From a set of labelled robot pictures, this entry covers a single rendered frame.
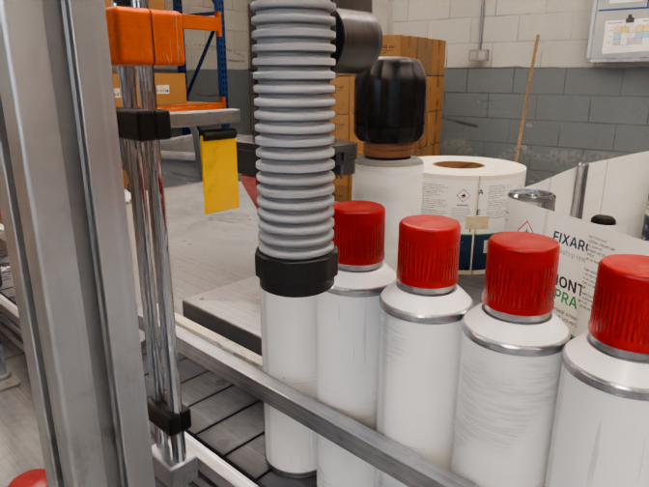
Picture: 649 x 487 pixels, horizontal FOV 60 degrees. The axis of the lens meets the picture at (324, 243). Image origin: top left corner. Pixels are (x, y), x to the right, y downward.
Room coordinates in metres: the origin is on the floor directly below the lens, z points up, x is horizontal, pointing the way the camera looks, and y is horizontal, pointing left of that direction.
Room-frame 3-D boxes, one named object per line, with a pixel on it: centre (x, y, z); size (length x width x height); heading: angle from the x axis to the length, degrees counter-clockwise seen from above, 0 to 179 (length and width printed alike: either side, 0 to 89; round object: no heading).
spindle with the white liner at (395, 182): (0.66, -0.07, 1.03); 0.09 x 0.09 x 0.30
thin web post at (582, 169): (0.61, -0.28, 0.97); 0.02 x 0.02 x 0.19
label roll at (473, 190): (0.87, -0.21, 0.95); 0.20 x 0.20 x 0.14
